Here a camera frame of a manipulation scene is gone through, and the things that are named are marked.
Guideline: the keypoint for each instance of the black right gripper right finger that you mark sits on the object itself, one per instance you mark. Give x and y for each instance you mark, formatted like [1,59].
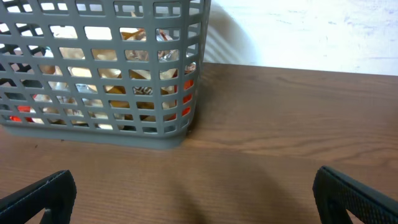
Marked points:
[336,195]

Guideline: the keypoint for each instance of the orange spaghetti packet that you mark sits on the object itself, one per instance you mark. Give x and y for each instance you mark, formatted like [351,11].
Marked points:
[91,102]

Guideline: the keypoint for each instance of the grey plastic basket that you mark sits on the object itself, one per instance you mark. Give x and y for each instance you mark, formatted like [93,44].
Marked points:
[28,41]

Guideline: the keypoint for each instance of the cream brown snack bag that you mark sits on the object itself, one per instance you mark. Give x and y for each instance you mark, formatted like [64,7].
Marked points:
[133,34]

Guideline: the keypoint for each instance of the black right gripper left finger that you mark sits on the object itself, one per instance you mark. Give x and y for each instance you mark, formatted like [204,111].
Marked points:
[54,194]

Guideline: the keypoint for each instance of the brown white snack bag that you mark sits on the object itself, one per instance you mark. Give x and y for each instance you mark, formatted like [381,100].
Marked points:
[171,53]

